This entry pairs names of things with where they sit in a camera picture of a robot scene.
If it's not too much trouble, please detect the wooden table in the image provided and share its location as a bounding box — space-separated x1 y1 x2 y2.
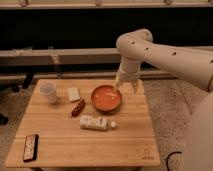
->
5 79 160 168

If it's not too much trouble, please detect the white plastic cup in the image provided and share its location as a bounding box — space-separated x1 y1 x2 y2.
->
40 82 58 104

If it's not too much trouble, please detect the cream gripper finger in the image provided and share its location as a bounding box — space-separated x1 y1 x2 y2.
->
114 79 123 89
131 81 139 93

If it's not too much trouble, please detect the orange ceramic bowl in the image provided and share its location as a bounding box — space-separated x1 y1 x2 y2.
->
91 85 122 112

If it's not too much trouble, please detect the grey metal rail bench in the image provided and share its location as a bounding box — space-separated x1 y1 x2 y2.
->
0 45 213 81

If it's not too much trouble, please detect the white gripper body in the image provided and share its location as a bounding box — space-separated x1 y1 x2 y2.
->
117 58 141 82

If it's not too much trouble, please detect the white rectangular sponge block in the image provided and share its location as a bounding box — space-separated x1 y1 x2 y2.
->
68 87 80 102

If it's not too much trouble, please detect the white plastic bottle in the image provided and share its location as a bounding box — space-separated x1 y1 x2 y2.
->
79 115 117 131

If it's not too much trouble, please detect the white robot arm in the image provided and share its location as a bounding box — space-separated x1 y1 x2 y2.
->
115 29 213 171

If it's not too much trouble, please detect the red-brown snack packet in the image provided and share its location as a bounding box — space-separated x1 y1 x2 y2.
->
71 100 85 117

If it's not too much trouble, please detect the black cable on floor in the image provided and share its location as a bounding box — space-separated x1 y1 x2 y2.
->
165 151 184 171

